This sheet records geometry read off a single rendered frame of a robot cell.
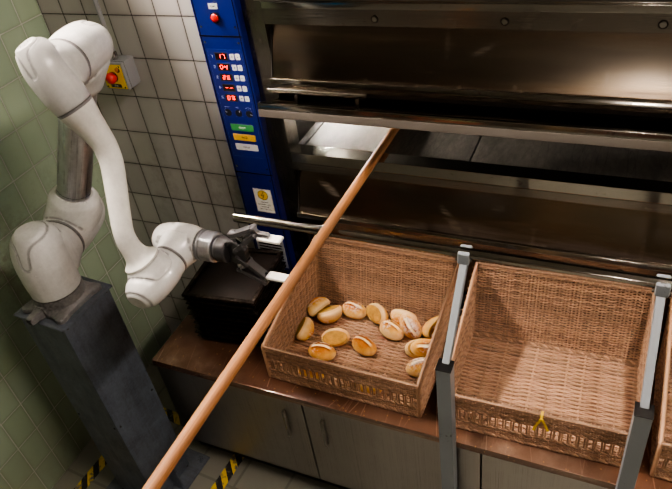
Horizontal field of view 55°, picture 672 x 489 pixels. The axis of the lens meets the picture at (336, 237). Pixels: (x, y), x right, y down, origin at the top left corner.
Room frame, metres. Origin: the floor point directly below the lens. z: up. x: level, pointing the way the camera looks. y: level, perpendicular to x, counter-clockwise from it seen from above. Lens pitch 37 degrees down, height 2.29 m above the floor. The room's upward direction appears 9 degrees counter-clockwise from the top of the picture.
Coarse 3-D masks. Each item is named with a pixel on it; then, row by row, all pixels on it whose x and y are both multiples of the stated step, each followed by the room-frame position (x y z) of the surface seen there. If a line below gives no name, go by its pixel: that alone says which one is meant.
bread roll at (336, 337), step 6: (330, 330) 1.62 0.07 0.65; (336, 330) 1.62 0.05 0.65; (342, 330) 1.62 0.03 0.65; (324, 336) 1.61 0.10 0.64; (330, 336) 1.61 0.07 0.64; (336, 336) 1.61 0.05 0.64; (342, 336) 1.60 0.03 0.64; (348, 336) 1.60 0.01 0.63; (324, 342) 1.60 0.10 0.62; (330, 342) 1.60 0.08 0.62; (336, 342) 1.59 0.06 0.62; (342, 342) 1.59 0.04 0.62
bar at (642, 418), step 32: (288, 224) 1.57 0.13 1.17; (480, 256) 1.29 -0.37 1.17; (512, 256) 1.26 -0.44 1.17; (448, 352) 1.16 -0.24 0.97; (448, 384) 1.11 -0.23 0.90; (448, 416) 1.11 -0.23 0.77; (640, 416) 0.89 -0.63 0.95; (448, 448) 1.11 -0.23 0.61; (640, 448) 0.88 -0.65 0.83; (448, 480) 1.11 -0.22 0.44
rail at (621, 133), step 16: (320, 112) 1.75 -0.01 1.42; (336, 112) 1.72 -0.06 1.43; (352, 112) 1.70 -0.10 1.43; (368, 112) 1.68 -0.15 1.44; (384, 112) 1.66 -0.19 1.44; (400, 112) 1.64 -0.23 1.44; (512, 128) 1.48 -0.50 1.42; (528, 128) 1.46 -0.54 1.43; (544, 128) 1.44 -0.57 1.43; (560, 128) 1.43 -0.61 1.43; (576, 128) 1.41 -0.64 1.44; (592, 128) 1.39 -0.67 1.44; (608, 128) 1.38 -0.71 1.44
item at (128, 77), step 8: (120, 56) 2.25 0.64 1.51; (128, 56) 2.23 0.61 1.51; (112, 64) 2.20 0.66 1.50; (120, 64) 2.18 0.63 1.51; (128, 64) 2.21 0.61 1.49; (112, 72) 2.20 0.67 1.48; (120, 72) 2.18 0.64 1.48; (128, 72) 2.20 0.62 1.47; (136, 72) 2.23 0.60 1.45; (120, 80) 2.19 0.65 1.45; (128, 80) 2.19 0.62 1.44; (136, 80) 2.22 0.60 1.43; (112, 88) 2.22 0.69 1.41; (120, 88) 2.19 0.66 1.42; (128, 88) 2.18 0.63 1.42
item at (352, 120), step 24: (288, 96) 1.96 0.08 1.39; (312, 96) 1.94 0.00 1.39; (312, 120) 1.76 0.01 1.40; (336, 120) 1.72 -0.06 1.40; (360, 120) 1.68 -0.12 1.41; (384, 120) 1.65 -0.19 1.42; (528, 120) 1.54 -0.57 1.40; (552, 120) 1.53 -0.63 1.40; (576, 120) 1.51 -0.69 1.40; (600, 120) 1.50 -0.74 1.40; (624, 120) 1.48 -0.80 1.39; (648, 120) 1.47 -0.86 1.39; (600, 144) 1.37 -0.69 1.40; (624, 144) 1.35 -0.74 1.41; (648, 144) 1.32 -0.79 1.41
